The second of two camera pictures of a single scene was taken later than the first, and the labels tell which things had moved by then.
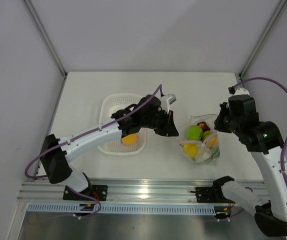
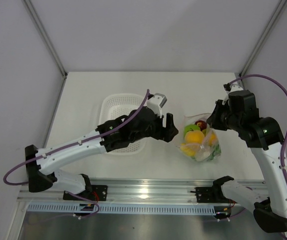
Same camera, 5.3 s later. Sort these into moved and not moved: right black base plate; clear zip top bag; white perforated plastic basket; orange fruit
Moved: orange fruit
Not moved: white perforated plastic basket; right black base plate; clear zip top bag
